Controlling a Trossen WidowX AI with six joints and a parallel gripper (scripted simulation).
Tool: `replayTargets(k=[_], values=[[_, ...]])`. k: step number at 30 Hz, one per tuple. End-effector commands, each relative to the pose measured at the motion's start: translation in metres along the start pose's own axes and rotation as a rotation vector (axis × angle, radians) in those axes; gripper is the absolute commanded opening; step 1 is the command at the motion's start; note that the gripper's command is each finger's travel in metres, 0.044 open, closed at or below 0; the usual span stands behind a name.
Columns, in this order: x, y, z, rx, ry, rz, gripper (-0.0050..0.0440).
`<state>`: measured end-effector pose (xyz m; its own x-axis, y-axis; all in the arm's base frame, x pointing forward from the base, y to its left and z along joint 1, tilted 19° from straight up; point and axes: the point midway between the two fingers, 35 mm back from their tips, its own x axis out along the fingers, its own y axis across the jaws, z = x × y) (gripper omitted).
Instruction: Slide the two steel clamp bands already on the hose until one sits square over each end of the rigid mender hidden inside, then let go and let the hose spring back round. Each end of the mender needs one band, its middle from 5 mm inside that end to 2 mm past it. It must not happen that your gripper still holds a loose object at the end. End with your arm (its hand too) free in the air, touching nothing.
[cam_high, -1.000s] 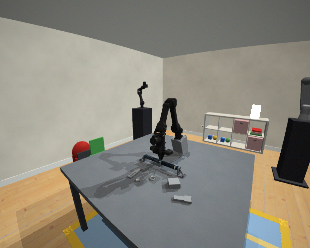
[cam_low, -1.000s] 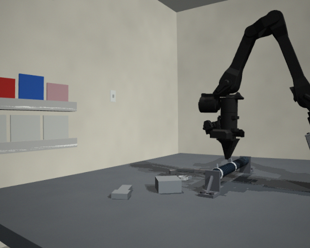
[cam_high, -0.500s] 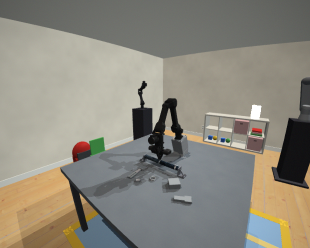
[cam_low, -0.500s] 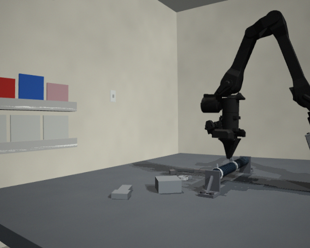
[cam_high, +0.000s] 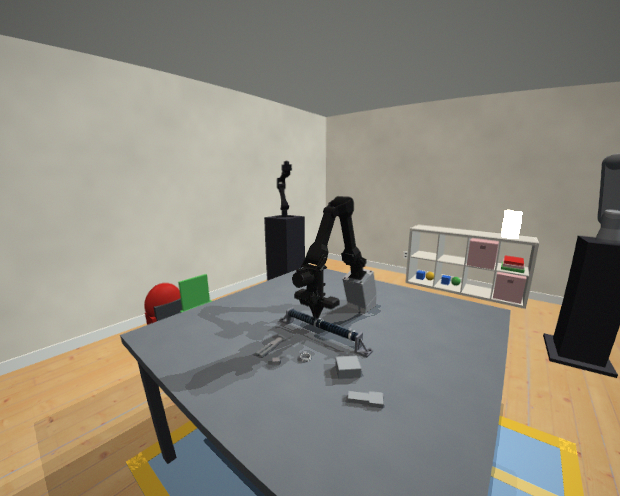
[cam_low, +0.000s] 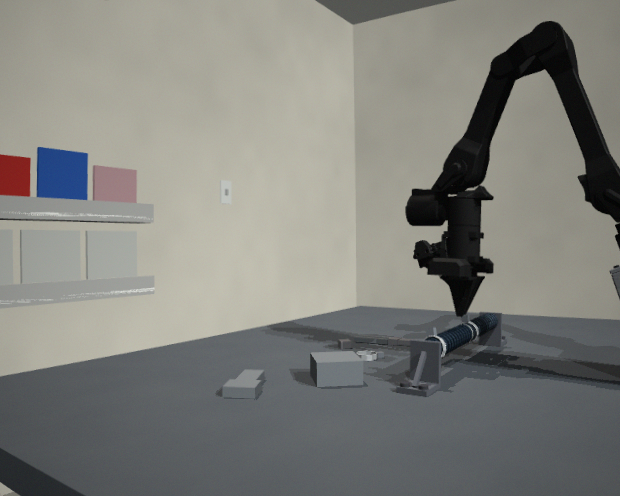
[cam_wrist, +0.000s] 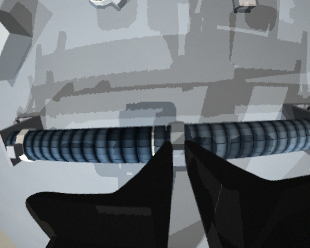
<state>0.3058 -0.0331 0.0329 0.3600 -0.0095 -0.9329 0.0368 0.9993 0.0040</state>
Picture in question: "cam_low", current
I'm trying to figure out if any dark blue ribbed hose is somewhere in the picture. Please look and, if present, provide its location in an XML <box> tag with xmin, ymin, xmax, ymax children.
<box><xmin>397</xmin><ymin>312</ymin><xmax>507</xmax><ymax>397</ymax></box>

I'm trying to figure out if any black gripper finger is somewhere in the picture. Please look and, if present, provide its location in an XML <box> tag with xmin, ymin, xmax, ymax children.
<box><xmin>464</xmin><ymin>276</ymin><xmax>485</xmax><ymax>314</ymax></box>
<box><xmin>439</xmin><ymin>276</ymin><xmax>477</xmax><ymax>317</ymax></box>

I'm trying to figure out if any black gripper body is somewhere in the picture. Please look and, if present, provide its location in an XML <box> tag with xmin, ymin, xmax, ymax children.
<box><xmin>427</xmin><ymin>226</ymin><xmax>494</xmax><ymax>278</ymax></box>

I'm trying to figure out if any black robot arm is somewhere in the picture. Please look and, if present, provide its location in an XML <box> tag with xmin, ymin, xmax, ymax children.
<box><xmin>405</xmin><ymin>21</ymin><xmax>620</xmax><ymax>249</ymax></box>

